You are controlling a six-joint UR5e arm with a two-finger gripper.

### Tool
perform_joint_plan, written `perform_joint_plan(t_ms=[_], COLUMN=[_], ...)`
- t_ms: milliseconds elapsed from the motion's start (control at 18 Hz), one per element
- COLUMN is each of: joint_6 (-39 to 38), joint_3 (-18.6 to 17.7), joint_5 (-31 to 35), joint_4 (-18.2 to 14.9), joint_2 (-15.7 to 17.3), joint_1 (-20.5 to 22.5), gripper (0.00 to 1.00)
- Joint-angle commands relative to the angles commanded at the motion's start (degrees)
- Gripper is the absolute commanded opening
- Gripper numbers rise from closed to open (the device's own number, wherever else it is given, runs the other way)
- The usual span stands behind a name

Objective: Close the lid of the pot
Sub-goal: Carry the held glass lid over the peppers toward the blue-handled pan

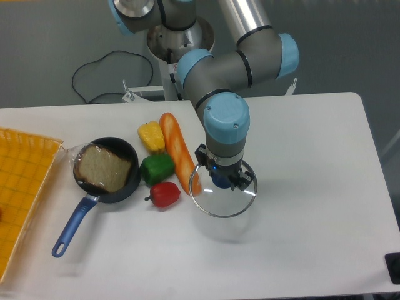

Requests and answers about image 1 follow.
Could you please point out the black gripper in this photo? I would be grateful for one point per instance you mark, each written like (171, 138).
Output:
(229, 169)

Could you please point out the glass lid blue knob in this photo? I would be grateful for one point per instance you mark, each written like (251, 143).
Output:
(218, 202)

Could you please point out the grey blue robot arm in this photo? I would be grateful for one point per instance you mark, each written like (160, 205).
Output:
(211, 83)

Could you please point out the orange baguette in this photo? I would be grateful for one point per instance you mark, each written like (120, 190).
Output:
(177, 149)

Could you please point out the red bell pepper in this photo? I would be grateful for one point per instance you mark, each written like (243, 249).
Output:
(163, 194)

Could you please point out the green bell pepper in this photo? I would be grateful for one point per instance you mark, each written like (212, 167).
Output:
(156, 168)

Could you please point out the yellow bell pepper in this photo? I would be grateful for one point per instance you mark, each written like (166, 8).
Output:
(152, 137)

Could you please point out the wrapped bread slice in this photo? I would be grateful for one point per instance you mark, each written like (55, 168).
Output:
(99, 168)

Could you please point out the black object table corner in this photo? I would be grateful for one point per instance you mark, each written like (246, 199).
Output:
(393, 266)

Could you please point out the yellow woven basket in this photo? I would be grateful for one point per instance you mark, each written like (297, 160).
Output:
(26, 161)

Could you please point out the white bracket right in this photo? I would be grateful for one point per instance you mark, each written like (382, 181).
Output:
(291, 89)

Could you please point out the black pan blue handle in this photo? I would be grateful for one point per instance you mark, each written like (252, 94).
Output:
(91, 198)

